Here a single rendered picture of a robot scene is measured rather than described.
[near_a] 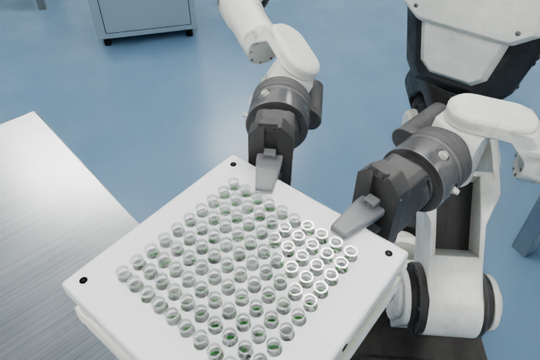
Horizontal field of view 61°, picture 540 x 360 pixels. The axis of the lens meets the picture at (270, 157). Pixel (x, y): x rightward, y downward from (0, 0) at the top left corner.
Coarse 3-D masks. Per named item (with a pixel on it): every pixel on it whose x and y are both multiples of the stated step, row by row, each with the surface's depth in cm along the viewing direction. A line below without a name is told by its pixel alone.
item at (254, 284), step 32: (224, 224) 49; (288, 224) 48; (160, 256) 46; (192, 256) 46; (224, 256) 45; (256, 256) 45; (288, 256) 46; (320, 256) 46; (160, 288) 43; (224, 288) 42; (256, 288) 43; (288, 288) 42
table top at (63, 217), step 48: (0, 144) 89; (48, 144) 89; (0, 192) 79; (48, 192) 79; (96, 192) 79; (0, 240) 71; (48, 240) 71; (96, 240) 71; (0, 288) 65; (48, 288) 65; (0, 336) 60; (48, 336) 60
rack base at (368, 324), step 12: (396, 276) 50; (396, 288) 50; (384, 300) 48; (372, 312) 47; (96, 324) 46; (372, 324) 47; (96, 336) 47; (108, 336) 45; (360, 336) 45; (108, 348) 46; (120, 348) 44; (348, 348) 44
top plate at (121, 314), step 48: (192, 192) 53; (288, 192) 53; (144, 240) 48; (288, 240) 48; (384, 240) 48; (96, 288) 43; (192, 288) 43; (336, 288) 43; (384, 288) 44; (144, 336) 40; (192, 336) 40; (240, 336) 40; (336, 336) 40
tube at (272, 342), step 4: (268, 340) 39; (272, 340) 39; (276, 340) 39; (268, 344) 39; (272, 344) 40; (276, 344) 40; (280, 344) 38; (268, 348) 38; (272, 348) 40; (276, 348) 40; (280, 348) 39; (268, 352) 38; (272, 352) 38; (276, 352) 38; (280, 352) 39; (272, 356) 38; (276, 356) 39
